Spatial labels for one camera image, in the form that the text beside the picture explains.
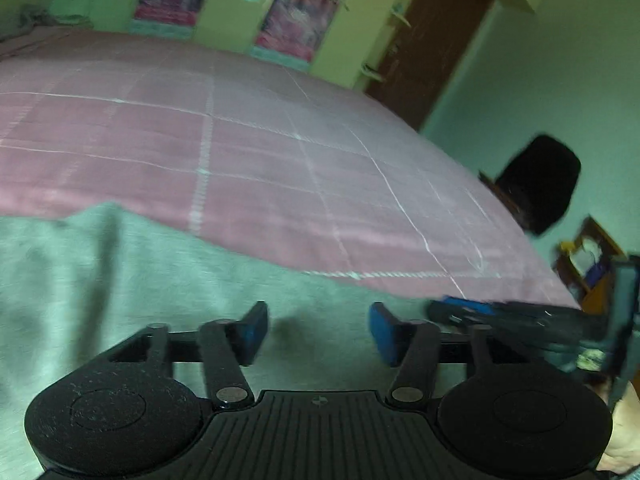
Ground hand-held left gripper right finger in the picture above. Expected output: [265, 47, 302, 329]
[368, 302, 502, 407]

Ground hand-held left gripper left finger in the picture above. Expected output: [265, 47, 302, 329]
[106, 301, 269, 410]

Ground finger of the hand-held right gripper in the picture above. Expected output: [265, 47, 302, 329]
[439, 296, 612, 333]
[428, 305, 610, 358]

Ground grey pants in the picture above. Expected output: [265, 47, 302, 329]
[0, 201, 481, 480]

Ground person's right hand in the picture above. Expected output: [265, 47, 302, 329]
[597, 377, 640, 476]

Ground wooden side stand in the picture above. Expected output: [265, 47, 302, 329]
[552, 216, 628, 313]

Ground bed with pink checked sheet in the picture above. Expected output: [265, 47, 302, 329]
[0, 27, 583, 311]

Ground brown wooden door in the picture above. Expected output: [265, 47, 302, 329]
[364, 0, 495, 132]

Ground rounded corner shelves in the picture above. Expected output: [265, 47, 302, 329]
[357, 0, 441, 83]

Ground pale green wardrobe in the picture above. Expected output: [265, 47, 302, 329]
[47, 0, 436, 91]

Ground crumpled grey clothes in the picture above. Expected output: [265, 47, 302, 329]
[12, 4, 96, 32]

